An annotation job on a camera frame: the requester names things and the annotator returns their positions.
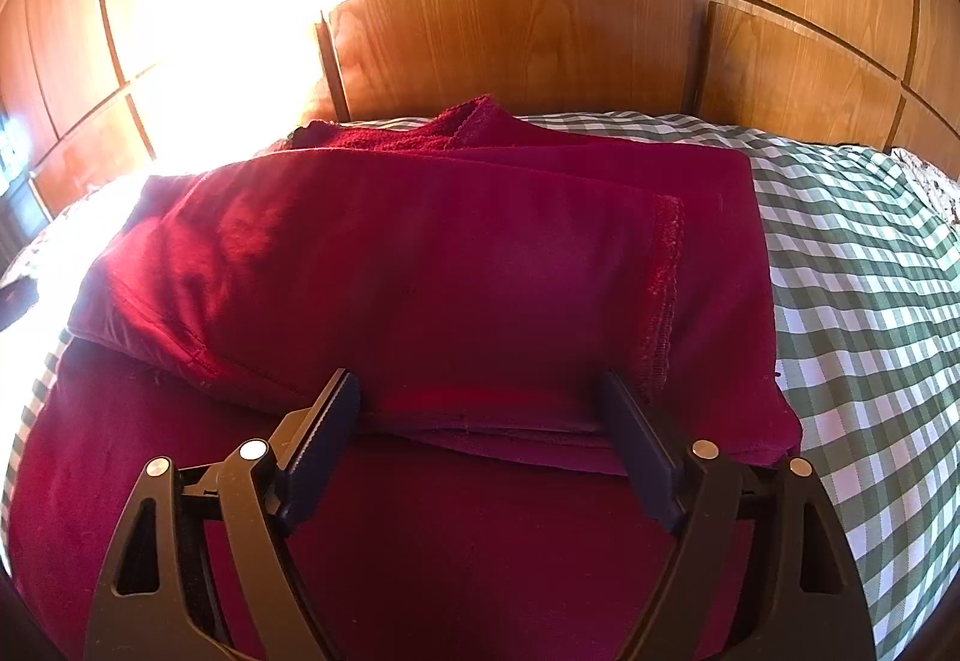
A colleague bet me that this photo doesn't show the floral bed sheet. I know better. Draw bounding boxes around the floral bed sheet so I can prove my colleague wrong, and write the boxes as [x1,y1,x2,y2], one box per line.
[892,147,960,220]

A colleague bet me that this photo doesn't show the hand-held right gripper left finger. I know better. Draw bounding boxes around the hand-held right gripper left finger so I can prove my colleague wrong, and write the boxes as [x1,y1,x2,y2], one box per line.
[82,368,362,661]

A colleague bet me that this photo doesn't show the green checked blanket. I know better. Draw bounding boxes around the green checked blanket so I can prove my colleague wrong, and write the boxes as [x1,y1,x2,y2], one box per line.
[0,110,960,661]

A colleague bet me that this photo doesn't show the red pants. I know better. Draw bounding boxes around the red pants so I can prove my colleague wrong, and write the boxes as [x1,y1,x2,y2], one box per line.
[7,93,803,661]

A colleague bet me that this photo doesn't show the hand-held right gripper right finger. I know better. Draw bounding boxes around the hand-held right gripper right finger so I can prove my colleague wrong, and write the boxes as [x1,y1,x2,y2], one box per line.
[598,370,875,661]

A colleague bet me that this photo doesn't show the wooden panelled wardrobe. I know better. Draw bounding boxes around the wooden panelled wardrobe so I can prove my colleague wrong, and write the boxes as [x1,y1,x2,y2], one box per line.
[0,0,960,220]

